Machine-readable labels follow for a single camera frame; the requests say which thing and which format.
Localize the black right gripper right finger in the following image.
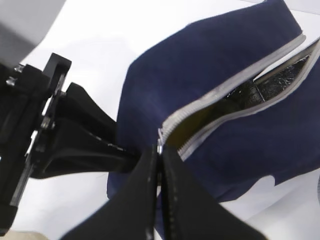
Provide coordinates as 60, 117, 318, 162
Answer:
159, 146, 265, 240

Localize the navy blue lunch bag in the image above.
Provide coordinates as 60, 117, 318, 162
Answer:
115, 0, 320, 202

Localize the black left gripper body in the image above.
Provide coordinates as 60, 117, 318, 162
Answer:
0, 53, 72, 220

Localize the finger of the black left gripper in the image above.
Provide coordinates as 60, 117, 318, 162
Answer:
31, 119, 140, 179
55, 82, 117, 144

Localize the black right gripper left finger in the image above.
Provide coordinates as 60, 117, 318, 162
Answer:
62, 146, 158, 240

